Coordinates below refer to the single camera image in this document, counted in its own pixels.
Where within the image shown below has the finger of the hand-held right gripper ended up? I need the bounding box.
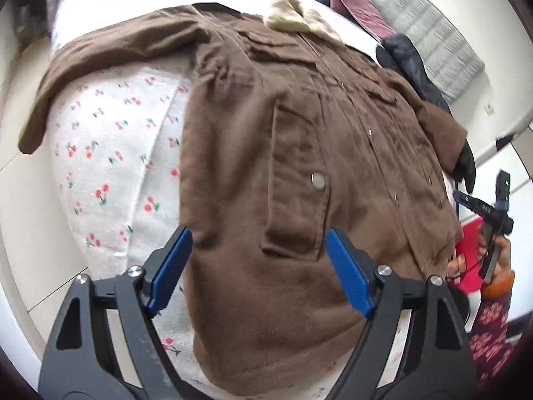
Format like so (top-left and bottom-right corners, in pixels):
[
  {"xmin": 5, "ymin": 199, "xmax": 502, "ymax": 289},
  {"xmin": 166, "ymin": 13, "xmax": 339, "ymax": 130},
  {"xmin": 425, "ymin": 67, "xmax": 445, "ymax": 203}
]
[{"xmin": 453, "ymin": 190, "xmax": 496, "ymax": 217}]

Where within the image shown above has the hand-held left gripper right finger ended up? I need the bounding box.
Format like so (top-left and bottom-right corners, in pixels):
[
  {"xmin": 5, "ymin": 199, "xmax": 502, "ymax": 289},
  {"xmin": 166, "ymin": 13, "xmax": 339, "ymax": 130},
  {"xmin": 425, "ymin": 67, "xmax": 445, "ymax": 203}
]
[{"xmin": 325, "ymin": 228, "xmax": 479, "ymax": 400}]

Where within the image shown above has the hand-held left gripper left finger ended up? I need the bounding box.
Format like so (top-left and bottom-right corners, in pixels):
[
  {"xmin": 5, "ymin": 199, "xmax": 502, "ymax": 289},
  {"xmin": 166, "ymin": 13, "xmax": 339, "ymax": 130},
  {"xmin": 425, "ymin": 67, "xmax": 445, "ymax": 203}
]
[{"xmin": 37, "ymin": 226, "xmax": 196, "ymax": 400}]

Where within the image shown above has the brown coat with fur collar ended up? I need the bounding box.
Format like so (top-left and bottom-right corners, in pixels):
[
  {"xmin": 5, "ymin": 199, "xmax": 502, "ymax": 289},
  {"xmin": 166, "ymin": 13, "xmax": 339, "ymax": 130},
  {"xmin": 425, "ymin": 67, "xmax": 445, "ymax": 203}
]
[{"xmin": 17, "ymin": 0, "xmax": 469, "ymax": 397}]

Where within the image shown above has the person's right forearm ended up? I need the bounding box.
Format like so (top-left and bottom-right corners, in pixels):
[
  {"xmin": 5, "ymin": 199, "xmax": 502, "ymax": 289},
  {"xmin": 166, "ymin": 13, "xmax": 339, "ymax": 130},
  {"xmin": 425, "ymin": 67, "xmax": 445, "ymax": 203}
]
[{"xmin": 466, "ymin": 272, "xmax": 517, "ymax": 386}]

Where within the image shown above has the person's right hand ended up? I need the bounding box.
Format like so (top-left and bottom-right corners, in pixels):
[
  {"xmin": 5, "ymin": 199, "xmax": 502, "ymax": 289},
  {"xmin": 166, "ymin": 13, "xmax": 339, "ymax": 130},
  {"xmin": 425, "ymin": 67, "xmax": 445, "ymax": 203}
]
[{"xmin": 477, "ymin": 233, "xmax": 515, "ymax": 288}]

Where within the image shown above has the red bag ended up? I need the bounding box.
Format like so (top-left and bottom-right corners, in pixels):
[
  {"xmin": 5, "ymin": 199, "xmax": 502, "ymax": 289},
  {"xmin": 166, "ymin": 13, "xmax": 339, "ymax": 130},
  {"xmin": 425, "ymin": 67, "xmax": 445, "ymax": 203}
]
[{"xmin": 447, "ymin": 217, "xmax": 488, "ymax": 294}]

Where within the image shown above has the cherry print white blanket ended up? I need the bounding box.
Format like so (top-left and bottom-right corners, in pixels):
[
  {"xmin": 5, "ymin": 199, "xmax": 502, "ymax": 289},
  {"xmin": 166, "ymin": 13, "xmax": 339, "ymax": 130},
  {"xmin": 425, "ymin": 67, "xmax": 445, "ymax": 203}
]
[{"xmin": 46, "ymin": 64, "xmax": 417, "ymax": 400}]

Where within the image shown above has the black puffer jacket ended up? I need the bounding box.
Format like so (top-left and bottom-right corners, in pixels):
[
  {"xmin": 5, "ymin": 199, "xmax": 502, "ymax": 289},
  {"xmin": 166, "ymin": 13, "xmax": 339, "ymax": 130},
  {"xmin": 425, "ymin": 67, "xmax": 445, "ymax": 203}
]
[{"xmin": 376, "ymin": 33, "xmax": 476, "ymax": 194}]

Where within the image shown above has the grey padded headboard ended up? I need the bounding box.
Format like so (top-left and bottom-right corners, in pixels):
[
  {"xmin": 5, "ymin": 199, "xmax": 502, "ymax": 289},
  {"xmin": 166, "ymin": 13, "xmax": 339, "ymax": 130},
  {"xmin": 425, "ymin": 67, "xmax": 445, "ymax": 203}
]
[{"xmin": 358, "ymin": 0, "xmax": 486, "ymax": 101}]

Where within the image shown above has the black cable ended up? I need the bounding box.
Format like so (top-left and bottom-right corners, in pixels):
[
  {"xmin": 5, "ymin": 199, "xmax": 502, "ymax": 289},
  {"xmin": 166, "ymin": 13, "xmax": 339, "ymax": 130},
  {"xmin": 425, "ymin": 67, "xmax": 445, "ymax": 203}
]
[{"xmin": 447, "ymin": 254, "xmax": 486, "ymax": 278}]

